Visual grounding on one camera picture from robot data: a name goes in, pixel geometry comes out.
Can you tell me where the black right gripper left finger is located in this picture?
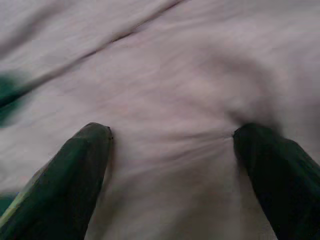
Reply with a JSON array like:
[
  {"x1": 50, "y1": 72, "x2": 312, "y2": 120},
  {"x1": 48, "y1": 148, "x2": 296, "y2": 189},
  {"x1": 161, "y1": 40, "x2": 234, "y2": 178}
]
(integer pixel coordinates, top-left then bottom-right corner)
[{"x1": 0, "y1": 122, "x2": 113, "y2": 240}]

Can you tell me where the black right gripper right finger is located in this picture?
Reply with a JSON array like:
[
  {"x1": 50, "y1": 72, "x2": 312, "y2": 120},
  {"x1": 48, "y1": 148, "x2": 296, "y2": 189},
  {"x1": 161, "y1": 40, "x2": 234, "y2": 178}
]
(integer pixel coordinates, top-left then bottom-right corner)
[{"x1": 232, "y1": 123, "x2": 320, "y2": 240}]

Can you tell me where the pink cartoon print blanket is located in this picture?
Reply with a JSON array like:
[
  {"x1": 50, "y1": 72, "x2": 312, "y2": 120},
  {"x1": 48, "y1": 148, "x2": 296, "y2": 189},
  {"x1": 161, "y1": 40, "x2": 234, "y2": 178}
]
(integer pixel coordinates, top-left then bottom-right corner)
[{"x1": 0, "y1": 0, "x2": 320, "y2": 240}]

